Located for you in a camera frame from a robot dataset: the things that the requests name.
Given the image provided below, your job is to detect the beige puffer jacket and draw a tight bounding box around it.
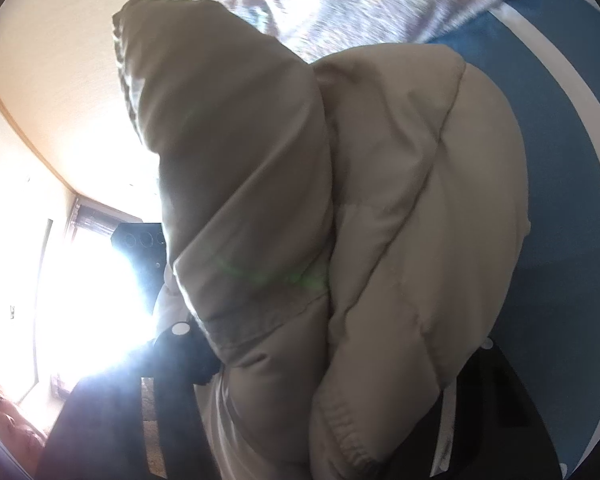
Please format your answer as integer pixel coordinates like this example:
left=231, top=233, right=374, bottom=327
left=114, top=0, right=530, bottom=479

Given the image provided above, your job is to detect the person's face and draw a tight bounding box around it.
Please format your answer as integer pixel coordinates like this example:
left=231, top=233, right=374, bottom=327
left=0, top=386, right=47, bottom=477

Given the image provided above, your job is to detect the blue white striped bedsheet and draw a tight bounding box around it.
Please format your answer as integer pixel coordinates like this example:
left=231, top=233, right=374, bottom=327
left=439, top=0, right=600, bottom=479

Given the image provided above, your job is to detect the window with black frame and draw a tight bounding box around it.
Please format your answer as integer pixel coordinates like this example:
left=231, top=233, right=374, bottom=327
left=0, top=198, right=152, bottom=403

